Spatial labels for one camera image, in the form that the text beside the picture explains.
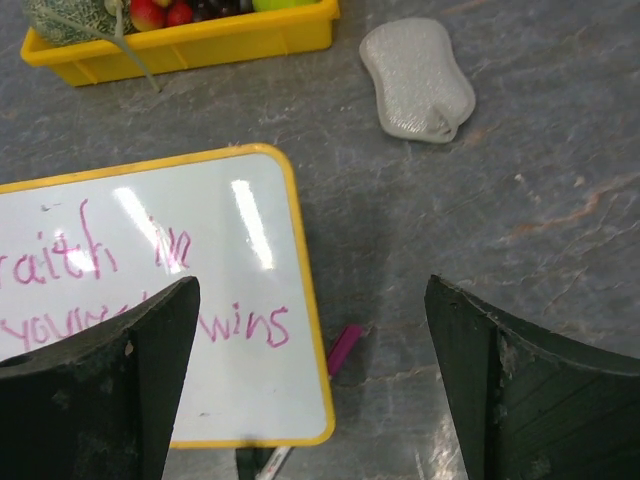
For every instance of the yellow plastic bin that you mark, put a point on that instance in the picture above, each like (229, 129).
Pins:
(233, 39)

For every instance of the dark purple grape bunch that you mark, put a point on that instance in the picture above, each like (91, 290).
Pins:
(204, 10)

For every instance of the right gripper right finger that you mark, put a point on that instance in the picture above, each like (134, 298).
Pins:
(528, 403)

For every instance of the green pear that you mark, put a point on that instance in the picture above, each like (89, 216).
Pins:
(273, 5)

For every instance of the yellow framed whiteboard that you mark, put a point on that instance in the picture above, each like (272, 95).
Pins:
(78, 249)

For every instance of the green netted melon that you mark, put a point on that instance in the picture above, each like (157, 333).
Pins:
(64, 23)

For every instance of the white marker with magenta cap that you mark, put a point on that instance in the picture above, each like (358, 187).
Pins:
(339, 352)

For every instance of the red yellow cherry bunch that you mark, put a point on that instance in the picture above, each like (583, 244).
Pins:
(149, 15)

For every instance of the grey round eraser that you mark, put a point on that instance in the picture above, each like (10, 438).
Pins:
(421, 92)

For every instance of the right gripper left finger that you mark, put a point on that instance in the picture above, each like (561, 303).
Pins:
(101, 404)

